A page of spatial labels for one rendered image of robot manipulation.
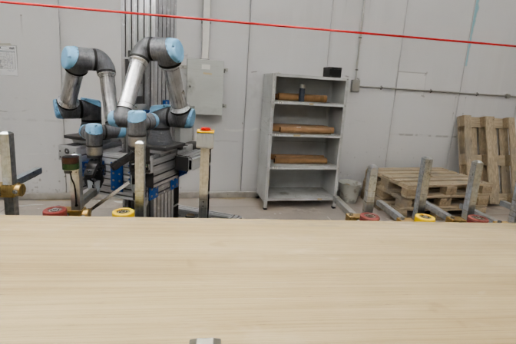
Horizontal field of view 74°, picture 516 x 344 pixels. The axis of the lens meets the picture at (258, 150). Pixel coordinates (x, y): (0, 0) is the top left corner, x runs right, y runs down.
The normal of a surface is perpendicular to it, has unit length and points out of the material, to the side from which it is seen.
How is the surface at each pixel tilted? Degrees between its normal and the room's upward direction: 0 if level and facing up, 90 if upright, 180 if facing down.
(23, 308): 0
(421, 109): 90
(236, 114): 90
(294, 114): 90
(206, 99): 90
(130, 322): 0
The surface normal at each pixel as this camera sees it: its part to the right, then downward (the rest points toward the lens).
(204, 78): 0.22, 0.20
